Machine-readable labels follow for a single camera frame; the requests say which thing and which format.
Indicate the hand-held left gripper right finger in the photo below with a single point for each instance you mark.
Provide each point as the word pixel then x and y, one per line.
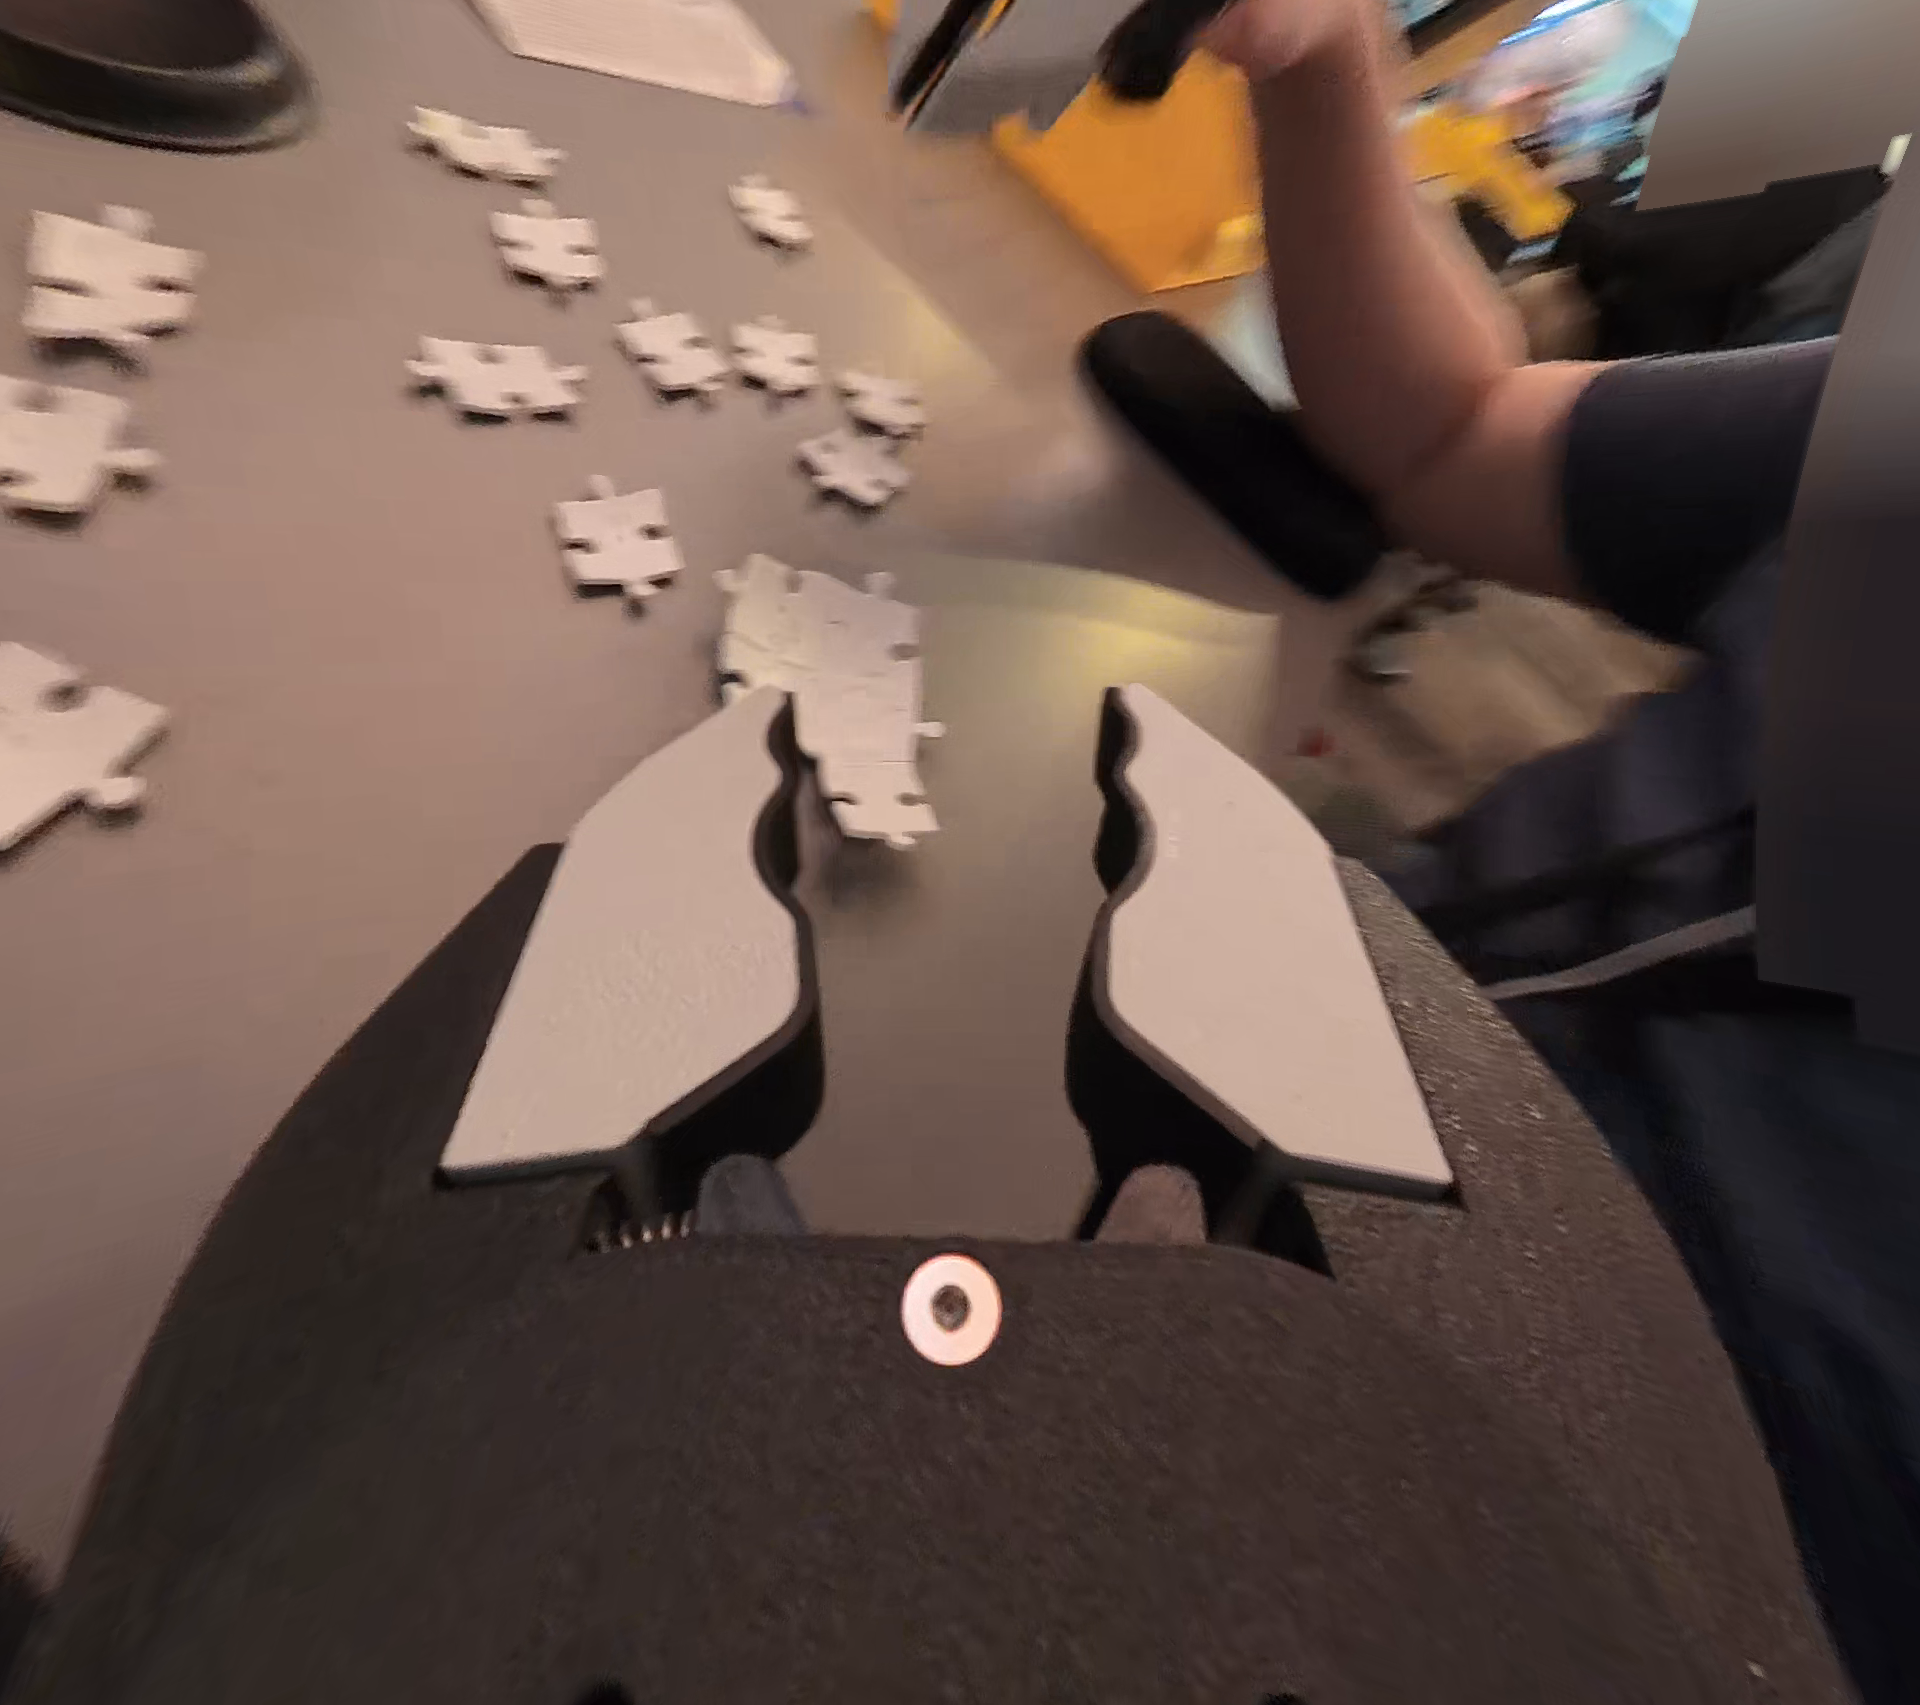
pixel 1260 984

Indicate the white puzzle pieces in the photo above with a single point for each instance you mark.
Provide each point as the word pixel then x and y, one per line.
pixel 495 378

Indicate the person in navy shirt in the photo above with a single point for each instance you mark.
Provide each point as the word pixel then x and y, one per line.
pixel 1680 490

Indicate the joined white puzzle section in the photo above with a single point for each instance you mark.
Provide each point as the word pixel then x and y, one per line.
pixel 824 654

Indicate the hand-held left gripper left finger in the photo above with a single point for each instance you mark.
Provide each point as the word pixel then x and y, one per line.
pixel 645 955

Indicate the black office chair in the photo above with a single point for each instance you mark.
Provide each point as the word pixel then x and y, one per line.
pixel 1231 445

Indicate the black round dish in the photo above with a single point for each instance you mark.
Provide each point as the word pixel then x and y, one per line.
pixel 254 78

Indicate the person's right forearm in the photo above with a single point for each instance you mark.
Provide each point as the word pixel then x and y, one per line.
pixel 1395 311

